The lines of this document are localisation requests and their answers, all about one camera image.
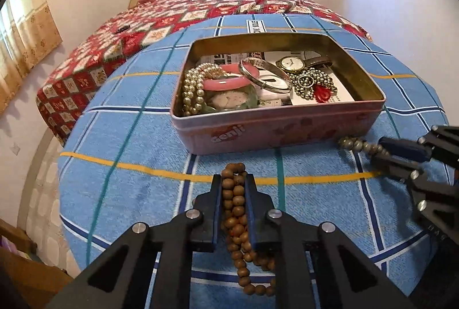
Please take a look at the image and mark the pink bangle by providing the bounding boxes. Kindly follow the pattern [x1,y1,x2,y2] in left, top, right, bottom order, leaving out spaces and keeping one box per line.
[203,63,257,92]

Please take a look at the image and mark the brown wooden bead necklace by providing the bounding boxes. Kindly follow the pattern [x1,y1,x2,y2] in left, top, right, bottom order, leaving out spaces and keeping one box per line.
[220,162,278,297]

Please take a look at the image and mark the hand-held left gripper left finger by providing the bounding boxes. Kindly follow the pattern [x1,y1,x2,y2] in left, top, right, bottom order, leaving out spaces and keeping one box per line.
[45,173,223,309]

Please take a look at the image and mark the silver bangle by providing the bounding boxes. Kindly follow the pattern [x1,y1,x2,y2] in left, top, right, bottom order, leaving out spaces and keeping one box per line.
[238,57,293,94]

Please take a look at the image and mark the red knot charm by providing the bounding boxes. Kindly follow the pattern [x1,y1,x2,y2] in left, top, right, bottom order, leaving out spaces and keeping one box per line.
[315,85,332,103]

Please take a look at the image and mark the wide beige floral curtain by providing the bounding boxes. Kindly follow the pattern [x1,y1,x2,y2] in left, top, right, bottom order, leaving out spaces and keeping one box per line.
[0,0,63,112]

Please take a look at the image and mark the red patterned bedspread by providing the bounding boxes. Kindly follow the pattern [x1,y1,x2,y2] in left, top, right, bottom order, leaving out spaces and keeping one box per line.
[36,0,374,148]

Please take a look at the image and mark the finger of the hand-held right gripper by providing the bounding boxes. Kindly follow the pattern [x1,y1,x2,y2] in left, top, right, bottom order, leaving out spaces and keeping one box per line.
[370,155,459,234]
[378,124,459,166]

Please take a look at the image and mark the grey stone bead bracelet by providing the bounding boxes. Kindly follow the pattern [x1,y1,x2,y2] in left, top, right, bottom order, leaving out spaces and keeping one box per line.
[338,137,390,157]

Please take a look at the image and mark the brown wooden furniture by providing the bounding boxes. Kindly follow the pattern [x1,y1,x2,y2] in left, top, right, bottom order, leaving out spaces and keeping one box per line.
[0,219,72,309]

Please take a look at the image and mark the blue plaid table cloth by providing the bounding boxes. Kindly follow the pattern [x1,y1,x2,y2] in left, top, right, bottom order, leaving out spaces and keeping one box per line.
[57,13,454,309]

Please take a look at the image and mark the metal ball chain necklace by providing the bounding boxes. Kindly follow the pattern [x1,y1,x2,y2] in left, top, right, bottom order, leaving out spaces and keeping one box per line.
[287,67,339,100]

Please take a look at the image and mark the pearl bracelet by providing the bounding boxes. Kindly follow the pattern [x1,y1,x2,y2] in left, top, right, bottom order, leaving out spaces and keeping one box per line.
[181,63,228,116]

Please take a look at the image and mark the pink tin box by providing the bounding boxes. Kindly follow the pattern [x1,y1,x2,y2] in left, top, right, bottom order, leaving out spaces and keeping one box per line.
[170,34,387,156]

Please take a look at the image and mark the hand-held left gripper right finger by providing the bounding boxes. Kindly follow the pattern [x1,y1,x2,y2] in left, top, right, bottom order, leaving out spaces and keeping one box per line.
[244,173,417,309]

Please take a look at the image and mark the gold wristwatch with brown strap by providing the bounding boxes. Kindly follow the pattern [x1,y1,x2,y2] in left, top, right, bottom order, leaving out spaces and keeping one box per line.
[275,51,332,75]

